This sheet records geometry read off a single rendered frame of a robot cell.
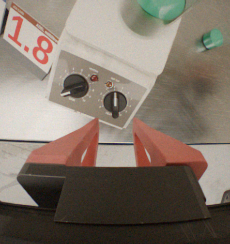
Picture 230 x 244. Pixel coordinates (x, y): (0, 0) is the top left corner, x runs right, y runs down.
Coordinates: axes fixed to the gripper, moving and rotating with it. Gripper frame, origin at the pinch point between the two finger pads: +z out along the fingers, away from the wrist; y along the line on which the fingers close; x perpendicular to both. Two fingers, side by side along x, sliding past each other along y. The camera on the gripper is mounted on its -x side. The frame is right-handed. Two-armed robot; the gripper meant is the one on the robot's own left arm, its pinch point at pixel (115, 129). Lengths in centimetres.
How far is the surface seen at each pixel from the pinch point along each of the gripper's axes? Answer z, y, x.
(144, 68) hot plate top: 6.2, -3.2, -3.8
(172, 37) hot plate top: 9.0, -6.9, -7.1
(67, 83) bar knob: 6.9, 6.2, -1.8
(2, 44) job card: 11.9, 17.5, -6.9
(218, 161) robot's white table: 10.7, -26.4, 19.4
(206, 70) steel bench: 19.5, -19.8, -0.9
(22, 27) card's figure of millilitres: 11.3, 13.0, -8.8
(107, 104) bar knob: 7.0, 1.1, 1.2
